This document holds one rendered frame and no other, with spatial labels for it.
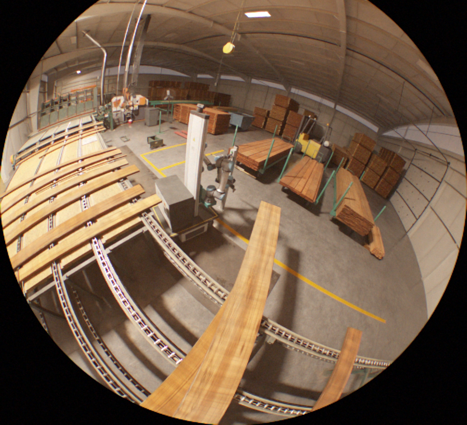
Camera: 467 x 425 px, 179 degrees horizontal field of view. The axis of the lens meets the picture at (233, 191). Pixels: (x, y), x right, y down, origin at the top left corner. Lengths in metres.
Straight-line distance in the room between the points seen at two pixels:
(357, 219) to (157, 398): 4.03
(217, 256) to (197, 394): 1.86
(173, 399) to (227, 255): 2.01
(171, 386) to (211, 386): 0.26
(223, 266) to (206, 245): 0.43
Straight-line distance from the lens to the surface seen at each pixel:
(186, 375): 1.22
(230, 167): 1.71
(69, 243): 1.82
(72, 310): 1.61
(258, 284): 1.25
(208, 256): 2.29
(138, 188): 1.99
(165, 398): 1.33
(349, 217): 3.70
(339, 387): 1.83
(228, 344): 1.13
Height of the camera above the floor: 2.03
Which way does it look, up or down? 36 degrees down
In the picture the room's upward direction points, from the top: 15 degrees clockwise
